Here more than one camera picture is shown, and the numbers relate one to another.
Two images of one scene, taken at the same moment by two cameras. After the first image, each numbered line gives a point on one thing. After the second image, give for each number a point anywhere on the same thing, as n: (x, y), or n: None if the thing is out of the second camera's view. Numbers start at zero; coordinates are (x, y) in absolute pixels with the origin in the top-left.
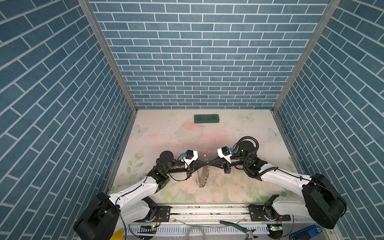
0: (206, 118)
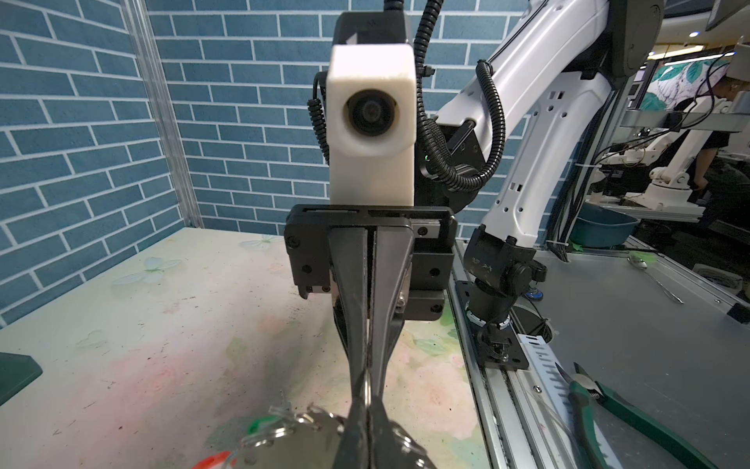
0: (16, 372)
